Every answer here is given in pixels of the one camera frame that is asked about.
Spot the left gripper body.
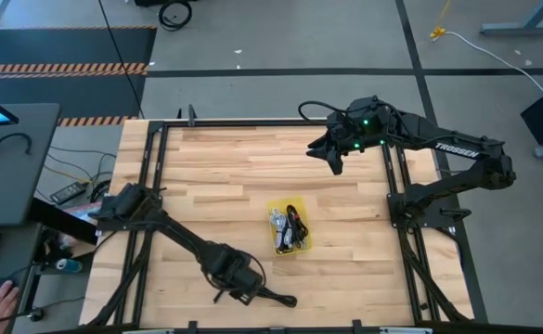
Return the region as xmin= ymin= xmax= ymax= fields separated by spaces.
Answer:
xmin=224 ymin=258 xmax=266 ymax=306

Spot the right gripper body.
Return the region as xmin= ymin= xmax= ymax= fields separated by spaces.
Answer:
xmin=324 ymin=110 xmax=370 ymax=155

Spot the thick black cable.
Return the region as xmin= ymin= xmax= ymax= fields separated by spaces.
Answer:
xmin=256 ymin=287 xmax=299 ymax=309

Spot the black cable with red tie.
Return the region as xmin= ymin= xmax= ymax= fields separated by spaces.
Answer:
xmin=285 ymin=203 xmax=310 ymax=242

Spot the yellow plastic tray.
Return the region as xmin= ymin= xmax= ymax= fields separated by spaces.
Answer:
xmin=265 ymin=195 xmax=313 ymax=255

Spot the blue bottle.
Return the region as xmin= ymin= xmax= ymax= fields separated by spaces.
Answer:
xmin=54 ymin=257 xmax=84 ymax=275

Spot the black power adapter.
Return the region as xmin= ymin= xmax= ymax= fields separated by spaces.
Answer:
xmin=48 ymin=181 xmax=87 ymax=206

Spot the workbench with grey legs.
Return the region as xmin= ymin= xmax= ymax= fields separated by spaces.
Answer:
xmin=479 ymin=0 xmax=543 ymax=37

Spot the dark keyboard desk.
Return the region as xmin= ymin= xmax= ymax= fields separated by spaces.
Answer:
xmin=0 ymin=222 xmax=45 ymax=334

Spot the dark grey desk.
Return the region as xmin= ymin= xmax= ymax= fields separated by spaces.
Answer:
xmin=0 ymin=102 xmax=62 ymax=228

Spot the hazard-striped floor mat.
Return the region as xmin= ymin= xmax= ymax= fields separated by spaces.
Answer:
xmin=0 ymin=25 xmax=158 ymax=128

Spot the black aluminium table frame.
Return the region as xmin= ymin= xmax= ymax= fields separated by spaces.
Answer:
xmin=84 ymin=117 xmax=475 ymax=334

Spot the yellow hanging power cord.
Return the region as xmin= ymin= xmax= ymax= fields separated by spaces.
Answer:
xmin=429 ymin=0 xmax=453 ymax=40

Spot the white floor cable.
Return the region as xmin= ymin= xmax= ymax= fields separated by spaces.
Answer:
xmin=440 ymin=30 xmax=543 ymax=96

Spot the black floor wire bundle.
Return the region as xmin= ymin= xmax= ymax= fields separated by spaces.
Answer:
xmin=47 ymin=145 xmax=118 ymax=204

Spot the coiled black floor cable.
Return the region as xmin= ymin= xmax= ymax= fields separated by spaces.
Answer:
xmin=158 ymin=0 xmax=193 ymax=32

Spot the yellow floor wire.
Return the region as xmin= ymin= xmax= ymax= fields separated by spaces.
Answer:
xmin=42 ymin=164 xmax=92 ymax=185

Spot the thin taut black cable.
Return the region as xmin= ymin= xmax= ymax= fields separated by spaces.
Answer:
xmin=97 ymin=0 xmax=145 ymax=117

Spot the curved black cable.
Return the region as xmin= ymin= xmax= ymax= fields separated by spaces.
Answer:
xmin=0 ymin=132 xmax=33 ymax=156

